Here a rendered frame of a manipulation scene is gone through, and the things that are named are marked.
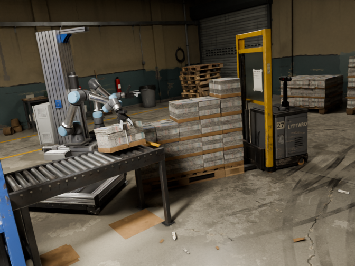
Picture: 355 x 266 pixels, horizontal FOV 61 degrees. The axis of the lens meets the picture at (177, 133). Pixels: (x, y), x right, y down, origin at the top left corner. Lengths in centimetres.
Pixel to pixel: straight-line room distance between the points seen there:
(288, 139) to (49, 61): 312
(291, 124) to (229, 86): 100
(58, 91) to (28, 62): 623
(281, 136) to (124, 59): 771
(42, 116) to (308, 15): 808
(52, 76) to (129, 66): 749
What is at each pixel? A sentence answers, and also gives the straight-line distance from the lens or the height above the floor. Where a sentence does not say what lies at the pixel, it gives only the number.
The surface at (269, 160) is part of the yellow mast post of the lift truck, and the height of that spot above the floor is 19.
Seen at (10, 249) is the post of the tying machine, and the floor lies 51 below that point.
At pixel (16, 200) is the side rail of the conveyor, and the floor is 75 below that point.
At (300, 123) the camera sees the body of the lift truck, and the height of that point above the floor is 60.
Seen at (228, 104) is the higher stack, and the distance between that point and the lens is 393.
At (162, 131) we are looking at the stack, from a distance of 370.
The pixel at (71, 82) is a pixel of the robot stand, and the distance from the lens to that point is 368.
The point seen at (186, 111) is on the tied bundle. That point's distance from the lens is 374.
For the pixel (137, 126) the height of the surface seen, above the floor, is 102.
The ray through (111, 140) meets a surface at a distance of 279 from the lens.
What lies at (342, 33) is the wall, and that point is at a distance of 958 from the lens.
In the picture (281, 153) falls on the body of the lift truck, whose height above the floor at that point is 24.
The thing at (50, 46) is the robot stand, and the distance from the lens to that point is 369.
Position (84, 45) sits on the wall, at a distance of 1042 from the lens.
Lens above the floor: 162
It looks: 14 degrees down
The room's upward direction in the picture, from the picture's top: 5 degrees counter-clockwise
